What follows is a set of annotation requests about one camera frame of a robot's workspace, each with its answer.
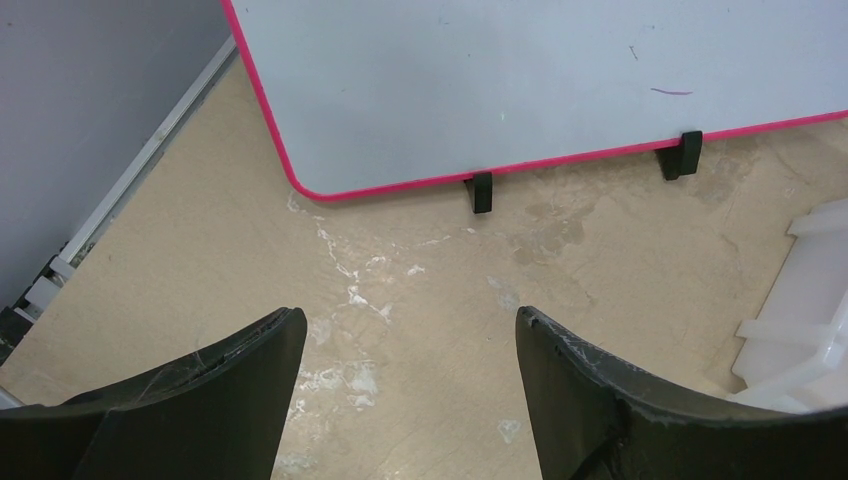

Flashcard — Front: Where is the aluminium frame rail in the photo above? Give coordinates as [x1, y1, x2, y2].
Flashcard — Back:
[1, 37, 238, 362]

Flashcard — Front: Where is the pink framed whiteboard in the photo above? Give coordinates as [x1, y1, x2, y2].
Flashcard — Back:
[223, 1, 847, 201]

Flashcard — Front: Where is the white plastic bin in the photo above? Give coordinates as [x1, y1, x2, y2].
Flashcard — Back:
[727, 200, 847, 414]

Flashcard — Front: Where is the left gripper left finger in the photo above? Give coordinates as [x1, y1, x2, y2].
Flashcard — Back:
[1, 308, 307, 479]

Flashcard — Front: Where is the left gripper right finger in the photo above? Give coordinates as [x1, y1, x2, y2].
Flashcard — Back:
[515, 306, 847, 479]

